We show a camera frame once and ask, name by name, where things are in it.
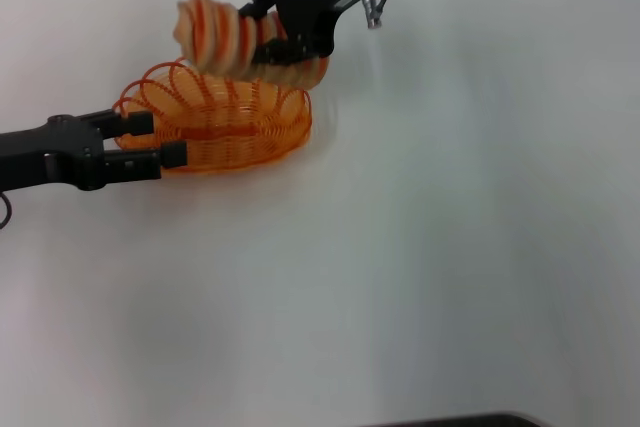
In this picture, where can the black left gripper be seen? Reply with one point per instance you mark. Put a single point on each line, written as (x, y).
(55, 157)

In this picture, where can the dark rounded object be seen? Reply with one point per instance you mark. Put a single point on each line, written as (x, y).
(450, 421)

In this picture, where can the striped orange bread loaf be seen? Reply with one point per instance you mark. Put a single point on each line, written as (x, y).
(215, 37)

